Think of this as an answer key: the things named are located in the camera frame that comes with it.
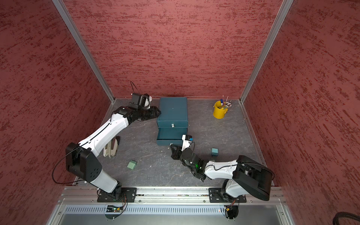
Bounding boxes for teal drawer cabinet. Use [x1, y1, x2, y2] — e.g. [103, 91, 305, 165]
[157, 97, 188, 146]

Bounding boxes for teal plug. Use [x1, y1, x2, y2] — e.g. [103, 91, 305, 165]
[211, 148, 219, 157]

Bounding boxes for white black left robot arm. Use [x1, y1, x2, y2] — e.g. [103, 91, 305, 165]
[65, 106, 161, 194]

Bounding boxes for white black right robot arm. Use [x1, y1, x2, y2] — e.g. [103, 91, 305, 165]
[170, 144, 275, 201]

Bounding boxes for beige stapler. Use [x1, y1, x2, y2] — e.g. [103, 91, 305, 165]
[103, 136, 121, 158]

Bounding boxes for green plug left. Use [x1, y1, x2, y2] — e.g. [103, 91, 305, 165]
[127, 160, 137, 170]

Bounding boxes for yellow pen cup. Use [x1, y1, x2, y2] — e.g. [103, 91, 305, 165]
[213, 101, 228, 119]

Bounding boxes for pens in cup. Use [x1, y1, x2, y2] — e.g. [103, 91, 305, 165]
[220, 96, 232, 109]

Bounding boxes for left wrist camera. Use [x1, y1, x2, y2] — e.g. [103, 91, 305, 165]
[128, 93, 152, 110]

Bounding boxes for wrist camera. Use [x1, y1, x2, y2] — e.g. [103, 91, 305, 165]
[182, 135, 193, 152]
[128, 93, 152, 110]

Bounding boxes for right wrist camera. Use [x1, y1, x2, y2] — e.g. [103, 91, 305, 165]
[182, 135, 193, 152]

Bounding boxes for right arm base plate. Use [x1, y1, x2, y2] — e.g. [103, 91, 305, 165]
[208, 187, 247, 203]

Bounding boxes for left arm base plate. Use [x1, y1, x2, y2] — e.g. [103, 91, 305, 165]
[97, 187, 137, 203]

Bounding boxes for left aluminium corner post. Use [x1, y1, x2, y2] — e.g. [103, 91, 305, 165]
[52, 0, 116, 104]

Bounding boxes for aluminium corner post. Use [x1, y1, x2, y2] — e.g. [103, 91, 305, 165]
[52, 0, 116, 104]
[240, 0, 293, 104]

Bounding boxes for black cable bundle corner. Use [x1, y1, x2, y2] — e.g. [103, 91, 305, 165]
[332, 212, 360, 225]

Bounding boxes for right aluminium corner post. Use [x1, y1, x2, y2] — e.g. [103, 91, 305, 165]
[240, 0, 293, 104]

